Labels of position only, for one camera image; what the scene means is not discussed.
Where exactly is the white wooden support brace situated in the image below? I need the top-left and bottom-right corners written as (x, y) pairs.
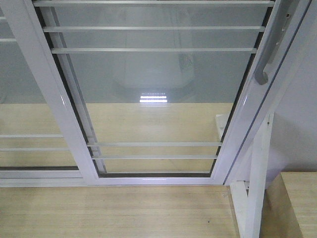
top-left (214, 113), bottom-right (275, 238)

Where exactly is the white framed sliding glass door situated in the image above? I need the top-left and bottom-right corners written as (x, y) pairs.
top-left (0, 0), bottom-right (313, 186)

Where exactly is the light plywood base platform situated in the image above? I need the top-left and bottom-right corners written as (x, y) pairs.
top-left (0, 103), bottom-right (237, 238)

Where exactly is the fixed white framed glass panel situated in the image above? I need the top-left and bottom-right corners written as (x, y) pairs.
top-left (0, 14), bottom-right (85, 187)

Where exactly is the plywood box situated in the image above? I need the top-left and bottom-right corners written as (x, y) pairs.
top-left (260, 172), bottom-right (317, 238)

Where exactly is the grey metal door handle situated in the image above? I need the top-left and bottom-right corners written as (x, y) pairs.
top-left (254, 0), bottom-right (298, 85)

